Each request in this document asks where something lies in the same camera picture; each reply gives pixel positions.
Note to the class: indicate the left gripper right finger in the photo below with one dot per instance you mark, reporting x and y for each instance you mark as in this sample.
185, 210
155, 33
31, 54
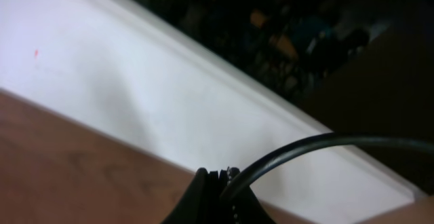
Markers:
244, 208

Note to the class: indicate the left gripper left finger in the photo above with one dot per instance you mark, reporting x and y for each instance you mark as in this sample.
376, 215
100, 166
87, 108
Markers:
199, 203

